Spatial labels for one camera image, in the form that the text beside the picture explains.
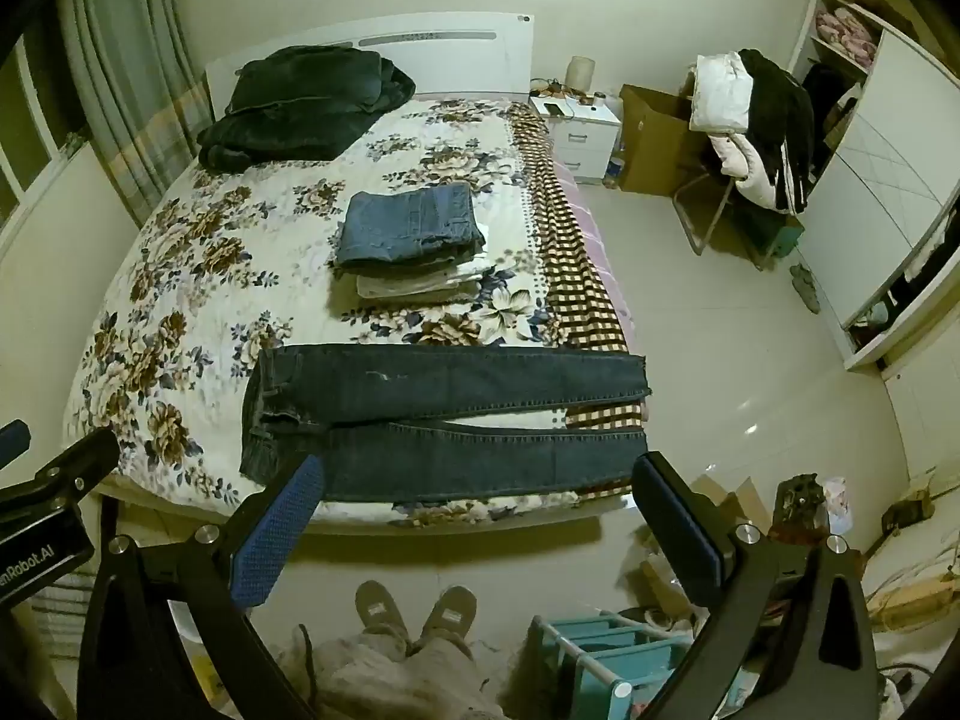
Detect pink folded clothes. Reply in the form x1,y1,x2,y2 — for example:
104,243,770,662
814,4,883,70

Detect person's legs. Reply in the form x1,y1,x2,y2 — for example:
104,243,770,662
276,621,512,720

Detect black jacket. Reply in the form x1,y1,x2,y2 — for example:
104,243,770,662
739,49,818,215

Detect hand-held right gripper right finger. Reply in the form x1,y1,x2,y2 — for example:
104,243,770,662
632,452,878,720

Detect folded blue jeans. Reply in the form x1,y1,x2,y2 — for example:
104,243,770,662
332,184,487,271

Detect brown checked bed sheet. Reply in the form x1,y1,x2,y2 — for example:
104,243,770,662
506,101,647,500

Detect person's left shoe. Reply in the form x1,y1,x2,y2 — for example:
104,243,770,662
355,580,411,647

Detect white window frame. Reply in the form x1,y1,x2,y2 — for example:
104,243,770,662
0,37,100,248

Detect metal frame chair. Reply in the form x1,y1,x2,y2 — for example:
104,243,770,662
671,165,796,271

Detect person's shoe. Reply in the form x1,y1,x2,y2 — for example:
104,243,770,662
418,585,478,647
355,580,411,647

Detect white bed headboard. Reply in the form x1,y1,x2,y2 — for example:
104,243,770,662
204,11,537,117

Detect person's right shoe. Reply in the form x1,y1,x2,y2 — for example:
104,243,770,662
418,585,478,647

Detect dark blue jeans pants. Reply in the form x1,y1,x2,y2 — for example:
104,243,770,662
238,343,652,505

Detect teal storage rack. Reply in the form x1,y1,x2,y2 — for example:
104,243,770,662
529,611,715,720

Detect dark green pillow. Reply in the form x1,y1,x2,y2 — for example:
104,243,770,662
196,45,417,173

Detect cardboard box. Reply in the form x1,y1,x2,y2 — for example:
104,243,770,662
616,82,713,196

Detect white nightstand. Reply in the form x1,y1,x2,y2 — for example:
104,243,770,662
529,94,623,185

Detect white wardrobe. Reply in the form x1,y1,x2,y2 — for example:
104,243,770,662
787,0,960,372

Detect pale pink coat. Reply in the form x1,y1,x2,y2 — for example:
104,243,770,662
709,131,788,211

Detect grey slippers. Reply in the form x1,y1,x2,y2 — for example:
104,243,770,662
789,262,823,314

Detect floral blanket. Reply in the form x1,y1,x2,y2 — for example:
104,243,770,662
64,90,580,530

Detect white jacket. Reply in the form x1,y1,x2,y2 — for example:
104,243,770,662
688,52,755,132

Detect striped curtain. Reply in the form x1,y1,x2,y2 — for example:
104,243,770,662
56,0,215,230

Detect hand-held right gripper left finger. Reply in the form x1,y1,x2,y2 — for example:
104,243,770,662
75,452,327,720

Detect folded beige pants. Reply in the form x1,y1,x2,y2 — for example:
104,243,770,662
354,255,488,308

